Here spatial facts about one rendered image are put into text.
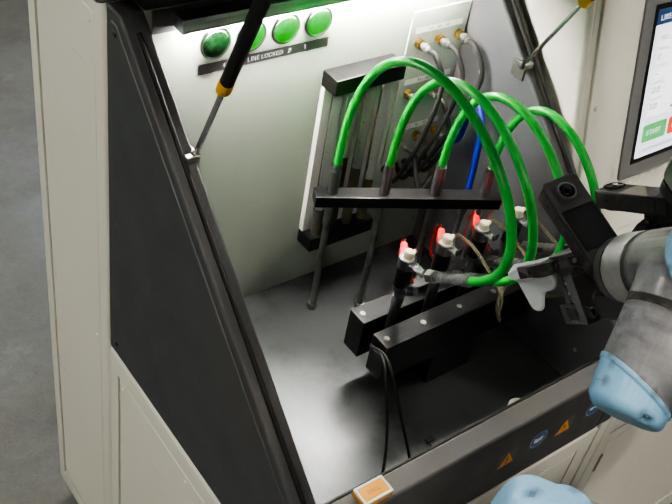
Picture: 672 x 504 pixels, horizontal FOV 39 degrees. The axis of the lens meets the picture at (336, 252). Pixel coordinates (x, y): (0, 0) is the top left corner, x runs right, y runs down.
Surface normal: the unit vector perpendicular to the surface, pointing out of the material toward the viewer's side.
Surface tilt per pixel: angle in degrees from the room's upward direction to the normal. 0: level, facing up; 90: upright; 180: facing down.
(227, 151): 90
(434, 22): 90
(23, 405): 1
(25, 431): 0
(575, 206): 21
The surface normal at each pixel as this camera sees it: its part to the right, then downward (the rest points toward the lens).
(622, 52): 0.60, 0.40
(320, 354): 0.15, -0.75
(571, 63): -0.80, 0.29
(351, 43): 0.58, 0.60
